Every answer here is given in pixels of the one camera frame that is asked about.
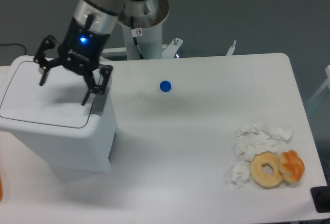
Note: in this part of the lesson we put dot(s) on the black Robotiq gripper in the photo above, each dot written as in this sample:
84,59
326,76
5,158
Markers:
79,52

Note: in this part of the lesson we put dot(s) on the white trash can lid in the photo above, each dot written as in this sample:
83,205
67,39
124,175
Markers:
58,102

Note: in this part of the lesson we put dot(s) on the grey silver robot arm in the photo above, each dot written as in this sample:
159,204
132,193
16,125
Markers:
108,13

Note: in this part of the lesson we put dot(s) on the white trash can body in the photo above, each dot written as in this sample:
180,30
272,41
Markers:
87,148

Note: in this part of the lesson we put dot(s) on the blue bottle cap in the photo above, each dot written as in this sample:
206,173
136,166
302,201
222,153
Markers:
165,86

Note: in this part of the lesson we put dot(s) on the orange object at edge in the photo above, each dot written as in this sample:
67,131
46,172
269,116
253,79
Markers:
1,188

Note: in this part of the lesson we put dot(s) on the large crumpled white tissue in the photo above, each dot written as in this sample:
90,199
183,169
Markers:
257,138

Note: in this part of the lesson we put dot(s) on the small crumpled white tissue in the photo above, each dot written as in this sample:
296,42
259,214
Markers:
240,174

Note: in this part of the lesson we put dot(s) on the orange glazed twisted donut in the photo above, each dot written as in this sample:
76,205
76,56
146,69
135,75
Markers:
291,166

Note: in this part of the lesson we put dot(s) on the black device at corner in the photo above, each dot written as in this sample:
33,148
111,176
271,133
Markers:
320,196

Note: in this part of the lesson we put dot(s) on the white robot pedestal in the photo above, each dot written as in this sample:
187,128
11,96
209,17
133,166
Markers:
144,43

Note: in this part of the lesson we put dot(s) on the plain ring donut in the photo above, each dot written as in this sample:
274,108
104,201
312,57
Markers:
264,170

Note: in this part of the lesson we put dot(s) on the white frame at right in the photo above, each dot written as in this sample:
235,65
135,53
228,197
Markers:
320,95

